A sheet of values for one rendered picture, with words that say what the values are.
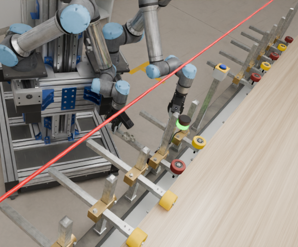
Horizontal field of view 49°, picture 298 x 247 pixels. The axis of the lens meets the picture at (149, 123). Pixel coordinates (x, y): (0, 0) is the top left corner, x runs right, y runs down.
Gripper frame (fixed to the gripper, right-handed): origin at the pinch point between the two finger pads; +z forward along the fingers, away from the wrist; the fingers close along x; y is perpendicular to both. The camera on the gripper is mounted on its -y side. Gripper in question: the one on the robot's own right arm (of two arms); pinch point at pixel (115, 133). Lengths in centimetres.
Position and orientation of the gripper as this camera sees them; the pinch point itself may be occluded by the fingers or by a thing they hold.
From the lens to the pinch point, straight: 190.7
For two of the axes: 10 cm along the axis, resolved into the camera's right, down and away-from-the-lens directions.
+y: -8.0, -5.3, 2.8
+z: -2.3, 7.0, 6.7
